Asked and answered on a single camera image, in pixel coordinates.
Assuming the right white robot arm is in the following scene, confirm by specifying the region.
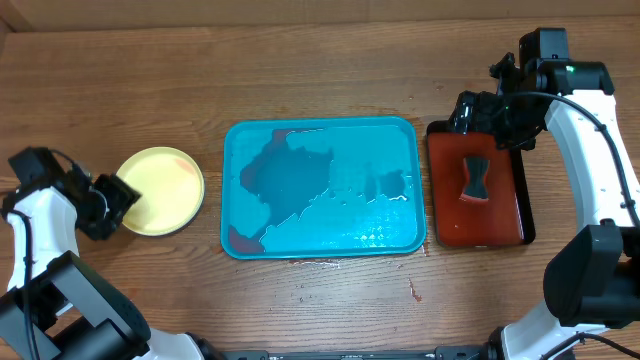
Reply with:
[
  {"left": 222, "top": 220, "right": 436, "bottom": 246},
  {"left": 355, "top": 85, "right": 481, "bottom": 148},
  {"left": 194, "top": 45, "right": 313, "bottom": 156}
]
[{"left": 447, "top": 28, "right": 639, "bottom": 359}]

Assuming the green rimmed plate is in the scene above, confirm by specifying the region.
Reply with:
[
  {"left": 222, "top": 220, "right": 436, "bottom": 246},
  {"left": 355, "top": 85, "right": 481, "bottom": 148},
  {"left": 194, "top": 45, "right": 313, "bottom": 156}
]
[{"left": 117, "top": 147, "right": 205, "bottom": 237}]

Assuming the teal plastic tray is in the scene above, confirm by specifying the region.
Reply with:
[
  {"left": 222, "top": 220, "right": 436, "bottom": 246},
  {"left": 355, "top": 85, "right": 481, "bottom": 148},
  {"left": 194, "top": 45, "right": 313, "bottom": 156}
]
[{"left": 220, "top": 116, "right": 428, "bottom": 260}]

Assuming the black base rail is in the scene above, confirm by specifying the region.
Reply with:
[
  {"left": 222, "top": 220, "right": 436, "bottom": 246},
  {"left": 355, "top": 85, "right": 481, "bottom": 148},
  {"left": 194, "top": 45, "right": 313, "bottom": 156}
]
[{"left": 222, "top": 344, "right": 504, "bottom": 360}]

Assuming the black red rectangular tray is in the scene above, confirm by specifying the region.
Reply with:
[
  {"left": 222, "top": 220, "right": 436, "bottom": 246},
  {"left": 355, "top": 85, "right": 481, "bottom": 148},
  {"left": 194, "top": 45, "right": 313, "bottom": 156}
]
[{"left": 425, "top": 121, "right": 536, "bottom": 247}]

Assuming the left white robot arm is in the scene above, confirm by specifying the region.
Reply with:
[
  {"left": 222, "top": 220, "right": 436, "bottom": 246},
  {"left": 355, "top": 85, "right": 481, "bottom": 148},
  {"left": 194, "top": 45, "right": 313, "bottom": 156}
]
[{"left": 1, "top": 147, "right": 224, "bottom": 360}]

